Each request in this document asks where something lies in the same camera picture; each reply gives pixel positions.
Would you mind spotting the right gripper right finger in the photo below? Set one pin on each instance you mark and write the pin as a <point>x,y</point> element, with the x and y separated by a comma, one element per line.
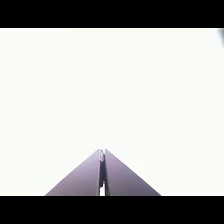
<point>126,180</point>

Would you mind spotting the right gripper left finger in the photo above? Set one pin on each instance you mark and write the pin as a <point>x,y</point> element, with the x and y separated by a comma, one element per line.
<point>83,180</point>

